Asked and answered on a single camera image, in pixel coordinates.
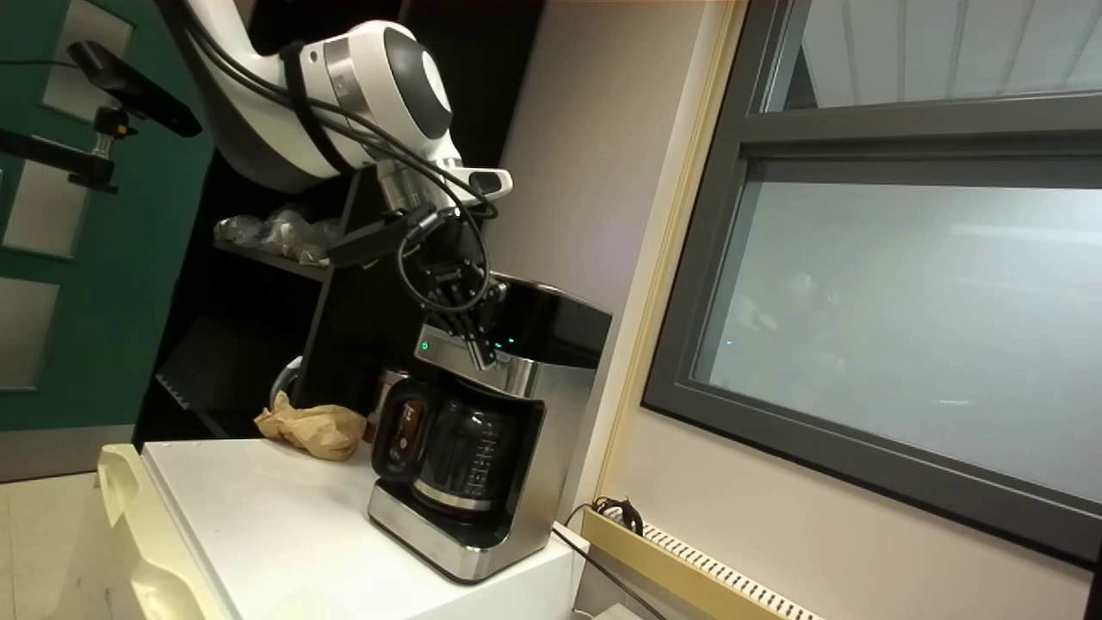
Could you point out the black and steel coffeemaker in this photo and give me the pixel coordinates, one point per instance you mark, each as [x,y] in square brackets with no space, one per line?
[542,355]

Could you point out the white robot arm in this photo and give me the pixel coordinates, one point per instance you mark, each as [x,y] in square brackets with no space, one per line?
[366,99]

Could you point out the black shelving unit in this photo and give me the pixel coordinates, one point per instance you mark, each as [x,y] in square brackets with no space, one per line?
[255,284]

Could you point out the grey framed window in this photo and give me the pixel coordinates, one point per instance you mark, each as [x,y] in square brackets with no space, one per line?
[893,268]

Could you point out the glass coffee carafe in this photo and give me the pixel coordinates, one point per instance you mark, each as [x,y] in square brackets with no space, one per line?
[449,445]

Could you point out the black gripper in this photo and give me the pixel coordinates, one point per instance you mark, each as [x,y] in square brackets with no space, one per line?
[441,268]

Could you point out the black camera on stand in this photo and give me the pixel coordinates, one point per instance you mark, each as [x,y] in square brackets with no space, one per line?
[130,95]

